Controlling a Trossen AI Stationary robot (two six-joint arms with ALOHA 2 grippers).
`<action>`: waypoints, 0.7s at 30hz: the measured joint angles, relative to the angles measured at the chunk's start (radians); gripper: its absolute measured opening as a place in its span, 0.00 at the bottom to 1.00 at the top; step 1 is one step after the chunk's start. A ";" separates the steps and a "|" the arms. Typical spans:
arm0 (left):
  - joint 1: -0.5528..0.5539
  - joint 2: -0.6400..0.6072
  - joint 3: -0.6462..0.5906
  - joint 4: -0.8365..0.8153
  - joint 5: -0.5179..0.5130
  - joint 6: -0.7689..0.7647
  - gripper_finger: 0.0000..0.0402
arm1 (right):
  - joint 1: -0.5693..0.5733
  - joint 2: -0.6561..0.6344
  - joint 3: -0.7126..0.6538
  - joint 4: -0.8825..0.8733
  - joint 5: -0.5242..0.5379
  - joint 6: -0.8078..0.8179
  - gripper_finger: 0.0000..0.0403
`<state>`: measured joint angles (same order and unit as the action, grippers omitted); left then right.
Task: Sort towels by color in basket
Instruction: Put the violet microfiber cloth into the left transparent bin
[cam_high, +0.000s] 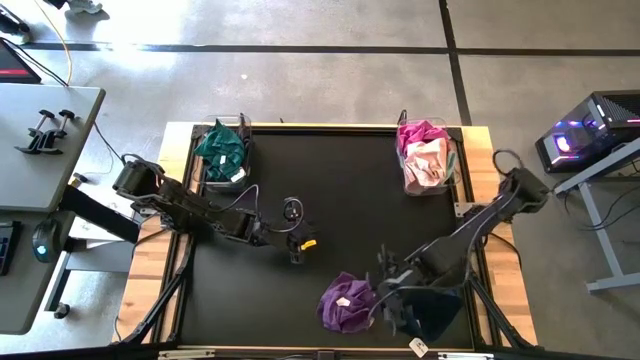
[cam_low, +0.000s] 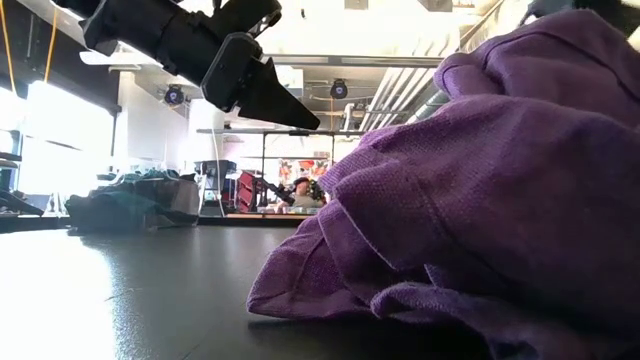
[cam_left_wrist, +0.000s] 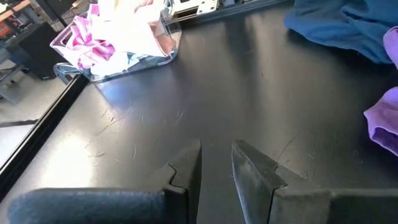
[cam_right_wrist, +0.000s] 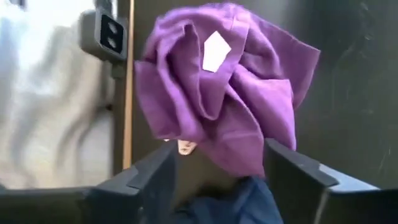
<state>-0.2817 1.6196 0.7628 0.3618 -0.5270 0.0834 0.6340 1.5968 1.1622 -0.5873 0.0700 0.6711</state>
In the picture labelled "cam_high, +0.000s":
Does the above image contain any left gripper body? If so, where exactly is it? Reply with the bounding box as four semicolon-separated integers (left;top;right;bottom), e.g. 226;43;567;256
283;219;320;265

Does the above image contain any grey metal frame desk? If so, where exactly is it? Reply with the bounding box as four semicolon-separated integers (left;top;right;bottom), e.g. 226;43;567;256
552;137;640;295

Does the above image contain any dark green towel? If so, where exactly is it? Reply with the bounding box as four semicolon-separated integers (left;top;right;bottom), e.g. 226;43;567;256
193;118;248;184

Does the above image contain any silver aluminium bracket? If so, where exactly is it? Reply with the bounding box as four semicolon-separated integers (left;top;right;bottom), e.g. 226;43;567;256
438;351;495;360
158;348;216;360

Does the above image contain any clear plastic basket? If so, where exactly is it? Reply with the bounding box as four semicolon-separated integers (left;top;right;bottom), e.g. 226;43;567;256
198;113;255;194
394;117;459;197

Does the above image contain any black keyboard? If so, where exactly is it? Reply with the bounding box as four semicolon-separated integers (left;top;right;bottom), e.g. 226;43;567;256
0;219;22;277

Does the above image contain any black aluminium table frame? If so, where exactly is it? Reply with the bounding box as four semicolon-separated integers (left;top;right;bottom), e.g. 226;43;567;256
169;122;484;351

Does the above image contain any magenta towel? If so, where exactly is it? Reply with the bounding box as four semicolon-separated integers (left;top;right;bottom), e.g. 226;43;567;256
397;119;451;159

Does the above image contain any black computer mouse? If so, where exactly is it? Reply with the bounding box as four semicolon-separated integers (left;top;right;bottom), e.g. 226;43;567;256
31;218;62;265

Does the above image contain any black computer tower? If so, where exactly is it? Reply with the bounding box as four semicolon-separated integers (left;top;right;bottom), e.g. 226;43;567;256
534;89;640;175

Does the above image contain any purple towel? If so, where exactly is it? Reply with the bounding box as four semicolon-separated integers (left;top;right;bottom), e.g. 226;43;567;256
316;271;379;335

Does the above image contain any black screw clamp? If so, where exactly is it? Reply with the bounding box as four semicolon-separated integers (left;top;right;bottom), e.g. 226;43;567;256
37;108;77;155
14;108;56;154

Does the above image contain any navy blue towel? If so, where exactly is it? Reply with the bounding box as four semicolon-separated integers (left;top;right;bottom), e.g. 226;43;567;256
379;284;464;359

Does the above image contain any light grey desk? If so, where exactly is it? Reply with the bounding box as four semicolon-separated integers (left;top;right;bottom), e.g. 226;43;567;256
0;82;107;214

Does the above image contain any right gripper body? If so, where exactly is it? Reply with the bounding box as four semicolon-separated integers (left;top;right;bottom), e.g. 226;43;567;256
377;267;419;306

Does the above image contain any yellow hanging cable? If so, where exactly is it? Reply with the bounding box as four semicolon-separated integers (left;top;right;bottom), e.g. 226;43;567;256
33;0;74;87

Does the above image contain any dark grey desk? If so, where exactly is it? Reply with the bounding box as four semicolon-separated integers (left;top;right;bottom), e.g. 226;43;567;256
0;209;76;336

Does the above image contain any white paper sheet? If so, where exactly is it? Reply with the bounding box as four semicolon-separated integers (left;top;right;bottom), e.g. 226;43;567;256
67;194;154;242

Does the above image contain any pale pink towel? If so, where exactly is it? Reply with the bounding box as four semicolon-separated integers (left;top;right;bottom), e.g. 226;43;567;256
403;137;451;194

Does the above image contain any black monitor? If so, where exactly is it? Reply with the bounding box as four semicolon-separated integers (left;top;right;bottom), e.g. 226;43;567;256
0;38;43;85

